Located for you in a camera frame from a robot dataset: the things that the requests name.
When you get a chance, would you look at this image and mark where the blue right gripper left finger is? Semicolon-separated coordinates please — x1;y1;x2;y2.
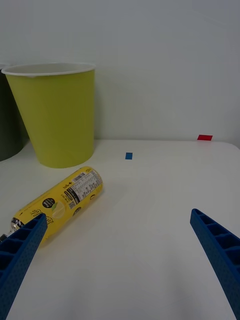
0;213;49;320

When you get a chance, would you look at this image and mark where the grey plastic bin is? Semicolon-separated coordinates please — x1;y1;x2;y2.
0;63;31;162

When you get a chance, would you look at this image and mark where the yellow-green plastic bin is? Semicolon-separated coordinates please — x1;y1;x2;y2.
1;62;97;169

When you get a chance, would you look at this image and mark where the yellow label plastic bottle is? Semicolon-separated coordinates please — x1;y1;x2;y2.
0;165;104;248

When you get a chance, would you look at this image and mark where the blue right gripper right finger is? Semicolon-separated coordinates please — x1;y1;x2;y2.
189;208;240;320

